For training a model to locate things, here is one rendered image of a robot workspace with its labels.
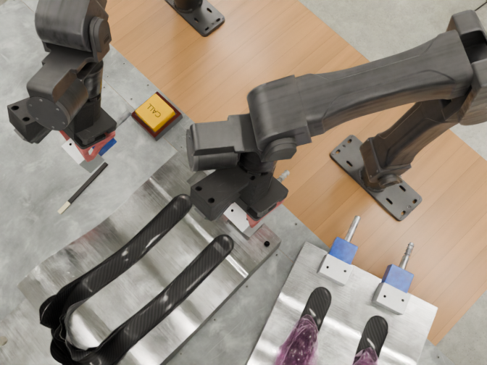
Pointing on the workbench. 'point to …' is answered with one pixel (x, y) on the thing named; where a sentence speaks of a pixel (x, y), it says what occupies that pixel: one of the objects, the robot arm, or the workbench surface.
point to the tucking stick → (82, 188)
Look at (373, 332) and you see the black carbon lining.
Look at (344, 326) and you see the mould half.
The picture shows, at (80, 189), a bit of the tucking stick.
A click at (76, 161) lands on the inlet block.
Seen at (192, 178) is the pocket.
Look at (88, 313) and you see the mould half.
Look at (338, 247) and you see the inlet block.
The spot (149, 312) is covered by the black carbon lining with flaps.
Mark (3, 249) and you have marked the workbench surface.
